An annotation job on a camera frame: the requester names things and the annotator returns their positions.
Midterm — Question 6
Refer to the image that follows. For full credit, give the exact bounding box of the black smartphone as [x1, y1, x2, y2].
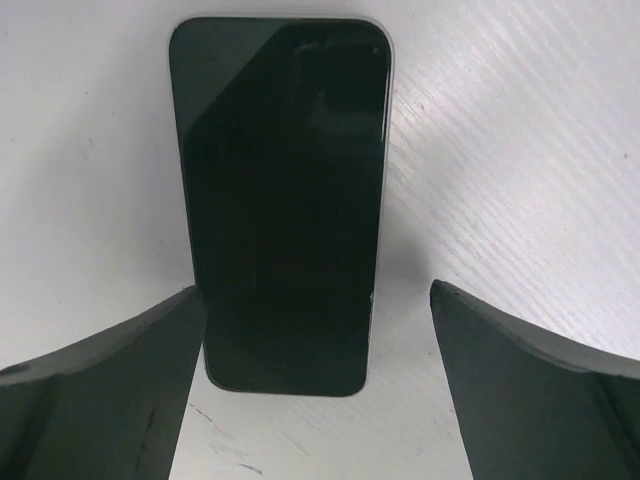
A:
[168, 17, 392, 397]

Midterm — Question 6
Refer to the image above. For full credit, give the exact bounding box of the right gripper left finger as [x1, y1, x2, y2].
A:
[1, 287, 205, 479]

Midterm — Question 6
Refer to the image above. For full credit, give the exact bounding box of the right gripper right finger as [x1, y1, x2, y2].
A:
[430, 280, 639, 479]

